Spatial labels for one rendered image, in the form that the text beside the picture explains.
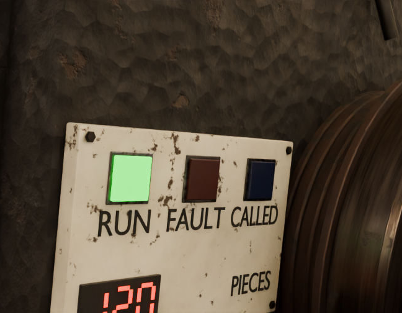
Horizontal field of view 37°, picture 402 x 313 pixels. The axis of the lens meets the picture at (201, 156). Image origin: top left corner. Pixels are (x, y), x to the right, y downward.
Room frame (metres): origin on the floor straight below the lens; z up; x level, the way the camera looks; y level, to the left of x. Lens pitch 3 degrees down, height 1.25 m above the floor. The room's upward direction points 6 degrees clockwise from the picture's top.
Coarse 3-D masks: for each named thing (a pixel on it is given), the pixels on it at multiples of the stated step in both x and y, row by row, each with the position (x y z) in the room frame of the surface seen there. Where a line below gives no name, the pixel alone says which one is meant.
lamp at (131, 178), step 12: (120, 156) 0.46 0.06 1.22; (132, 156) 0.47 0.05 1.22; (144, 156) 0.48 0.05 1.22; (120, 168) 0.46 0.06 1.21; (132, 168) 0.47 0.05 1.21; (144, 168) 0.48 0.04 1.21; (120, 180) 0.46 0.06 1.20; (132, 180) 0.47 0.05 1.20; (144, 180) 0.48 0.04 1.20; (120, 192) 0.47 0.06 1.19; (132, 192) 0.47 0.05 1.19; (144, 192) 0.48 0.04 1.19
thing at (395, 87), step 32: (384, 96) 0.62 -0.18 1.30; (320, 128) 0.69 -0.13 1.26; (352, 128) 0.66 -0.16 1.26; (320, 160) 0.65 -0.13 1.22; (352, 160) 0.58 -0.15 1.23; (288, 192) 0.65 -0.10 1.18; (320, 192) 0.62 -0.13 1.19; (288, 224) 0.64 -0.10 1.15; (320, 224) 0.61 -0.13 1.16; (288, 256) 0.63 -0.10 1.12; (320, 256) 0.56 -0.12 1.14; (288, 288) 0.63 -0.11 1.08; (320, 288) 0.56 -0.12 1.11
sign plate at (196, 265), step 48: (96, 144) 0.45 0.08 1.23; (144, 144) 0.49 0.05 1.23; (192, 144) 0.52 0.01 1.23; (240, 144) 0.57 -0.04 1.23; (288, 144) 0.62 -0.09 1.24; (96, 192) 0.46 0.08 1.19; (240, 192) 0.57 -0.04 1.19; (96, 240) 0.46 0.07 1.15; (144, 240) 0.49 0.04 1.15; (192, 240) 0.53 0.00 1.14; (240, 240) 0.58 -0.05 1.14; (96, 288) 0.46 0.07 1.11; (144, 288) 0.49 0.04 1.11; (192, 288) 0.54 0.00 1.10; (240, 288) 0.58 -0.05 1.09
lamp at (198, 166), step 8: (192, 160) 0.52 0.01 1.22; (200, 160) 0.52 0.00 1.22; (208, 160) 0.53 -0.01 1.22; (216, 160) 0.54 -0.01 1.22; (192, 168) 0.52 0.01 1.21; (200, 168) 0.52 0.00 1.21; (208, 168) 0.53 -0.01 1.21; (216, 168) 0.54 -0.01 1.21; (192, 176) 0.52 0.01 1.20; (200, 176) 0.53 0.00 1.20; (208, 176) 0.53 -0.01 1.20; (216, 176) 0.54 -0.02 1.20; (192, 184) 0.52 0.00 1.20; (200, 184) 0.53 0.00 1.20; (208, 184) 0.53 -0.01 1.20; (216, 184) 0.54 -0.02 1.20; (192, 192) 0.52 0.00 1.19; (200, 192) 0.53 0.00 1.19; (208, 192) 0.53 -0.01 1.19; (216, 192) 0.54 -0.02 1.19
